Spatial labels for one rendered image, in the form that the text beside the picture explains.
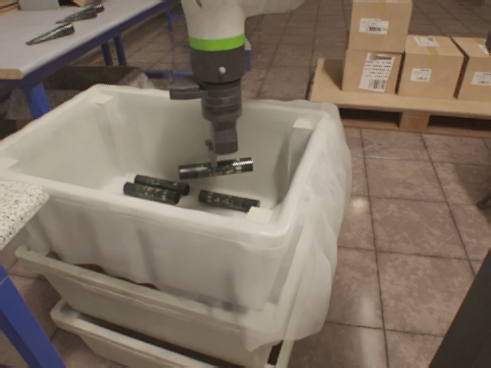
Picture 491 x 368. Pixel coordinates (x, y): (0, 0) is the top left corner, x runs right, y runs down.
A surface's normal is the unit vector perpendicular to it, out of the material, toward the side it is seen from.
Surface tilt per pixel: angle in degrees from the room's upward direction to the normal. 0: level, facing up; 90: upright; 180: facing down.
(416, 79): 90
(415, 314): 0
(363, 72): 90
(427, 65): 90
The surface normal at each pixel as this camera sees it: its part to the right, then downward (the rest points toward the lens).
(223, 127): 0.19, 0.72
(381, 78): -0.20, 0.58
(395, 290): -0.04, -0.81
